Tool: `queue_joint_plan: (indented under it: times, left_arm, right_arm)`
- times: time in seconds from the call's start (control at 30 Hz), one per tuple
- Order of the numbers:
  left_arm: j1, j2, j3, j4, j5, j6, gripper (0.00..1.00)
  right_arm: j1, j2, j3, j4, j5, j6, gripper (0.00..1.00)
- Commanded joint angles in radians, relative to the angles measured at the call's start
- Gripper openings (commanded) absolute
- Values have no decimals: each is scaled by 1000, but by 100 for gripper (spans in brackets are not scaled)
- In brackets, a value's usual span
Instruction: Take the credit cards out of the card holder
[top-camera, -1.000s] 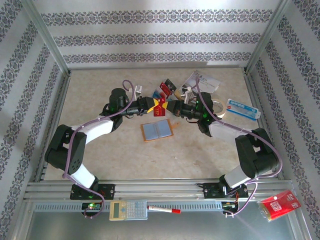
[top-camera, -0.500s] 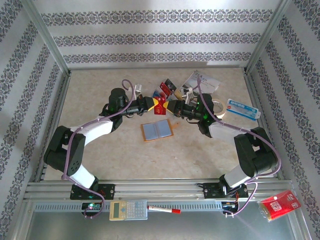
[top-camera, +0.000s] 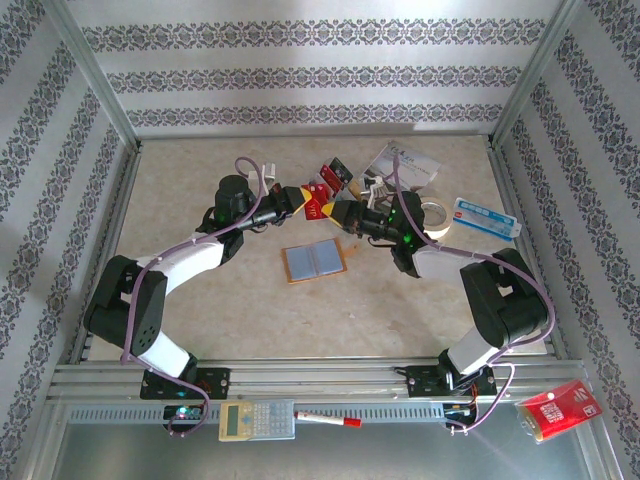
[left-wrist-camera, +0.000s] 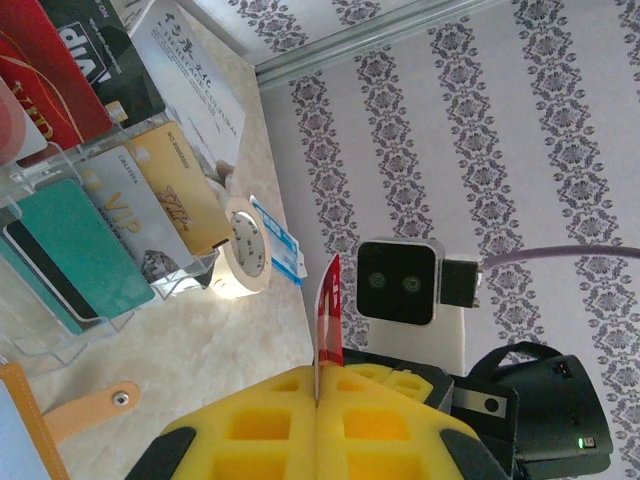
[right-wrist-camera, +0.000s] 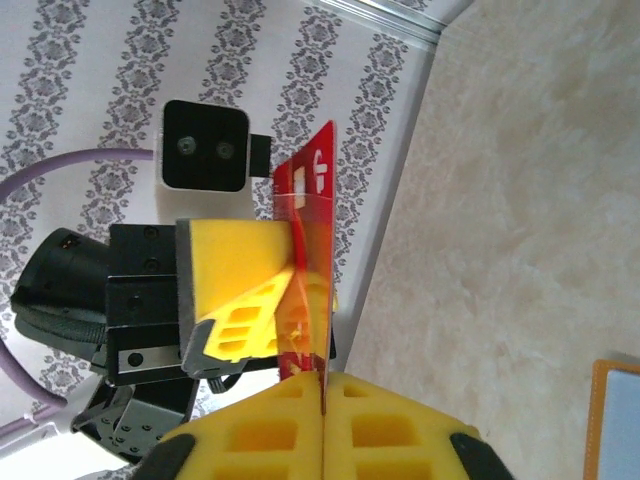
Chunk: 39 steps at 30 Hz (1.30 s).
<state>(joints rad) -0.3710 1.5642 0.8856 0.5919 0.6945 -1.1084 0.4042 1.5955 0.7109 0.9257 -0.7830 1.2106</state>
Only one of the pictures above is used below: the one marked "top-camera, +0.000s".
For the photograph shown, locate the aluminium mounting rail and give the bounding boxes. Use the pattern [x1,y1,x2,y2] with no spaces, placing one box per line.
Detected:
[47,357,594,404]

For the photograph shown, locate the aluminium frame post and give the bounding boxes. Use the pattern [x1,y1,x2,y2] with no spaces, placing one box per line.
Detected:
[42,0,144,149]
[489,0,586,149]

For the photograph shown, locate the beige grey calculator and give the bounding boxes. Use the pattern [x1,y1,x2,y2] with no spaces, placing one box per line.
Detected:
[217,398,297,443]

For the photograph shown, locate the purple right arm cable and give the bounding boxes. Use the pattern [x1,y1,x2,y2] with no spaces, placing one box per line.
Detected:
[392,152,556,435]

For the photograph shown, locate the photo print brochure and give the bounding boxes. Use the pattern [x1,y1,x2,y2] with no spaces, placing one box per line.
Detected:
[358,141,443,207]

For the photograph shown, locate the red VIP card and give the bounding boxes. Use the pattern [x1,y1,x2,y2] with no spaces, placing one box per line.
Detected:
[299,182,332,222]

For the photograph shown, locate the grey metal shelf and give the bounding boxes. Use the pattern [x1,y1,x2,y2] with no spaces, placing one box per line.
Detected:
[49,422,601,480]

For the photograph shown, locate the red packet in clear wrap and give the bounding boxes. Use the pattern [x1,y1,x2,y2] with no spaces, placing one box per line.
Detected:
[514,378,604,446]

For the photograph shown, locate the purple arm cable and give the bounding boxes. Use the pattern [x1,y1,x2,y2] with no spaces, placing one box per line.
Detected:
[119,156,279,437]
[392,152,556,435]

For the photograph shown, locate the black card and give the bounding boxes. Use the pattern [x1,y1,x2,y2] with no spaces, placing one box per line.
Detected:
[328,156,354,182]

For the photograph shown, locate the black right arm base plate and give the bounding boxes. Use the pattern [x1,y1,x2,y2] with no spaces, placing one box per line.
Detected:
[405,364,499,400]

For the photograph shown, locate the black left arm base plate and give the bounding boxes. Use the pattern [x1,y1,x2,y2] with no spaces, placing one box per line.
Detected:
[139,367,232,401]

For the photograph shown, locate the orange card holder grey sleeves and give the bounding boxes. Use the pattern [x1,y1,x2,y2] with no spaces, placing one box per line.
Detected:
[280,238,360,286]

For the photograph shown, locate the blue white flat packet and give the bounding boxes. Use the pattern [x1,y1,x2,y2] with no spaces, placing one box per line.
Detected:
[452,197,524,243]

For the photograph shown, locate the white red marker pen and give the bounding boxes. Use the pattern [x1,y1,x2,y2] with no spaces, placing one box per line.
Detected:
[294,410,363,429]

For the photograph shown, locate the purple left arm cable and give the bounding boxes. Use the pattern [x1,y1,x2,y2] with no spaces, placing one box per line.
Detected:
[119,156,279,437]

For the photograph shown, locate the aluminium side rail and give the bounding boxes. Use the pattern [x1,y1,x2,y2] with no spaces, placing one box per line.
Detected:
[68,144,144,365]
[487,142,570,360]

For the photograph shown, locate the grey slotted cable duct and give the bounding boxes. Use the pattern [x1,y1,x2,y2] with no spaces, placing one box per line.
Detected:
[64,402,451,426]

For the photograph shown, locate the beige masking tape roll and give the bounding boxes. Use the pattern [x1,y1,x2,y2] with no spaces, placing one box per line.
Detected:
[418,196,454,241]

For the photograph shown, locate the left control board with lights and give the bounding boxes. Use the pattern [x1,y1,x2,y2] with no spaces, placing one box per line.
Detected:
[163,403,207,426]

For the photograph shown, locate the right control board with wires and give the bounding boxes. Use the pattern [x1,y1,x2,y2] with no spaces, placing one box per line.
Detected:
[442,402,479,426]

